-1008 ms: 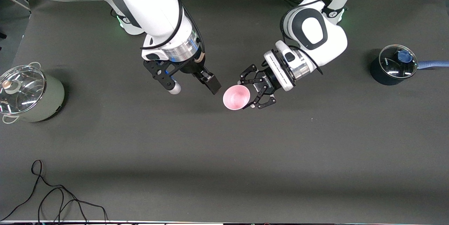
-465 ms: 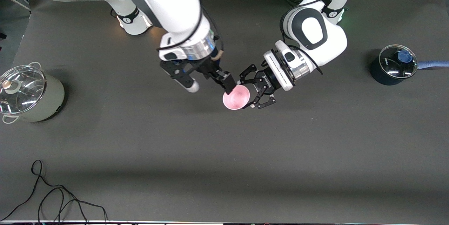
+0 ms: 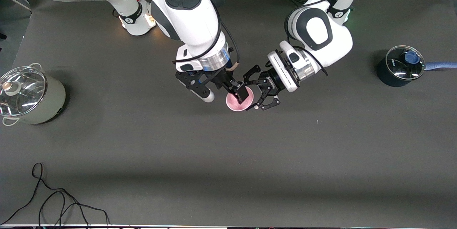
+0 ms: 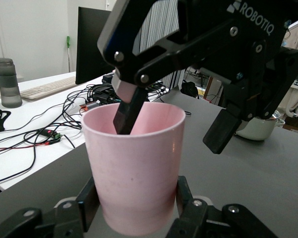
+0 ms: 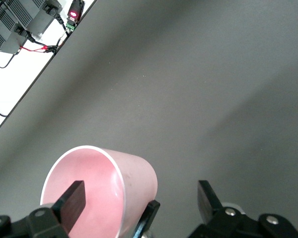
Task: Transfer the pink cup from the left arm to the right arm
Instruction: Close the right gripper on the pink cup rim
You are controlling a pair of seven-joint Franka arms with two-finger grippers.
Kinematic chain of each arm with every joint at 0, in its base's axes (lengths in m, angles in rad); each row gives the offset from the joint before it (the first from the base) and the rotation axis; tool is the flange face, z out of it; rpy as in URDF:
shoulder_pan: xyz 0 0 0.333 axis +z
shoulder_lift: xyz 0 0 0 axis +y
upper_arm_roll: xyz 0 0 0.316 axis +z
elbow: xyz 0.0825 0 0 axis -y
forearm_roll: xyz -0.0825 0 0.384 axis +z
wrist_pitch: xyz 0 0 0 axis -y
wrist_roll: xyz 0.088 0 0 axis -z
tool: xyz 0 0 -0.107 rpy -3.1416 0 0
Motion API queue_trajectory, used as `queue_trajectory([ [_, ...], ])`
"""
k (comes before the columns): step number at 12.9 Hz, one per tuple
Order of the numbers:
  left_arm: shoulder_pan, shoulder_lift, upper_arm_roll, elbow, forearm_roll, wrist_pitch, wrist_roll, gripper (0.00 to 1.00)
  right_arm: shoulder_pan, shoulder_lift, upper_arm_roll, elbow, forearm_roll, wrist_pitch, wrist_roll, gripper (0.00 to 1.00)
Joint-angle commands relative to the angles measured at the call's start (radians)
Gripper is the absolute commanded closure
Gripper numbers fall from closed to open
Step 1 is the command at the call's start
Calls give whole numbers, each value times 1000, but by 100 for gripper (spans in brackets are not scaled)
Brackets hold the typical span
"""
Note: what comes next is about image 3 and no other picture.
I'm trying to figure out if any glass lid with beige knob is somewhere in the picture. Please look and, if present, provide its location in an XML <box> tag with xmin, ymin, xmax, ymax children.
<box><xmin>0</xmin><ymin>66</ymin><xmax>47</xmax><ymax>117</ymax></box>

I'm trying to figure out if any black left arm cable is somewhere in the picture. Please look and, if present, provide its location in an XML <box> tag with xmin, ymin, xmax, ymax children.
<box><xmin>284</xmin><ymin>0</ymin><xmax>361</xmax><ymax>76</ymax></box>

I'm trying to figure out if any pink plastic cup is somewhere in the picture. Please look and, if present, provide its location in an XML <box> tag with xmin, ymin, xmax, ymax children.
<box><xmin>226</xmin><ymin>86</ymin><xmax>255</xmax><ymax>112</ymax></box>

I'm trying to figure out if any pale green cooking pot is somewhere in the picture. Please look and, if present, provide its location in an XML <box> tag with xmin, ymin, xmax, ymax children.
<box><xmin>0</xmin><ymin>63</ymin><xmax>66</xmax><ymax>126</ymax></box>

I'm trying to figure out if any dark saucepan with blue handle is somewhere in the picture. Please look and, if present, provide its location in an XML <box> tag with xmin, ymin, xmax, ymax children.
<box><xmin>377</xmin><ymin>45</ymin><xmax>457</xmax><ymax>87</ymax></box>

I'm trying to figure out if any glass lid with blue knob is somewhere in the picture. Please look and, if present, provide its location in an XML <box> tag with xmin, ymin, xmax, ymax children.
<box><xmin>386</xmin><ymin>45</ymin><xmax>425</xmax><ymax>80</ymax></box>

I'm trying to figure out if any thin black loose cable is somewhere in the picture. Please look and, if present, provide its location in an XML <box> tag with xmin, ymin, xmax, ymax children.
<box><xmin>0</xmin><ymin>162</ymin><xmax>111</xmax><ymax>228</ymax></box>

